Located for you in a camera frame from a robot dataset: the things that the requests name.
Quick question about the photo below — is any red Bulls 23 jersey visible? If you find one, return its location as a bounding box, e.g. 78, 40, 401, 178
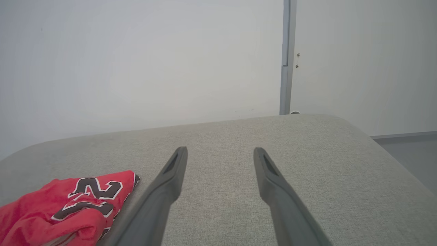
0, 170, 141, 246

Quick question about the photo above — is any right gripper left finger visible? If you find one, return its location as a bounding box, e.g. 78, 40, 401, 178
99, 146, 188, 246

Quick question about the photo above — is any grey vertical wall trim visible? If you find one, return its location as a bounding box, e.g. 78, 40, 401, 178
279, 0, 297, 115

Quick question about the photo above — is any grey baseboard strip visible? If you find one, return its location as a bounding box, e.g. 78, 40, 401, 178
370, 131, 437, 145

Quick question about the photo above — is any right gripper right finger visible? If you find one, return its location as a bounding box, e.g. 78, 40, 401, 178
253, 147, 334, 246

